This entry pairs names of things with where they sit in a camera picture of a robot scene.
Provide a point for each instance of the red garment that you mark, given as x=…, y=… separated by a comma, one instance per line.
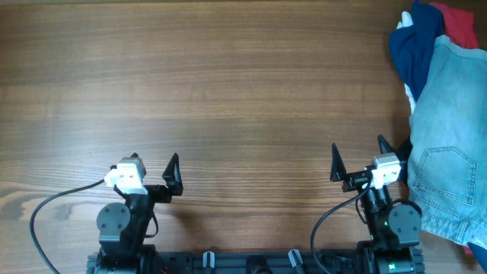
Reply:
x=459, y=26

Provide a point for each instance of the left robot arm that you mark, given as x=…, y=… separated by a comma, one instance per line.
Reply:
x=123, y=225

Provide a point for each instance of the black garment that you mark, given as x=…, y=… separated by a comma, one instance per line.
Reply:
x=403, y=152

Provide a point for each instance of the navy blue garment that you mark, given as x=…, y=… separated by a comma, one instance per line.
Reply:
x=412, y=47

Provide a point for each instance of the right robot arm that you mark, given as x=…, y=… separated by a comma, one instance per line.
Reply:
x=393, y=225

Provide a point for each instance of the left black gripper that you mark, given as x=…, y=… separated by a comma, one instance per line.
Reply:
x=170, y=176

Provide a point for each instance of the light blue denim shorts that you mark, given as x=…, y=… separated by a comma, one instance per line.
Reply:
x=447, y=165

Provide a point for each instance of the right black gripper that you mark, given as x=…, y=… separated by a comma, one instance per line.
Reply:
x=338, y=173

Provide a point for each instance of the white garment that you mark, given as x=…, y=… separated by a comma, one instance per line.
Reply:
x=406, y=21

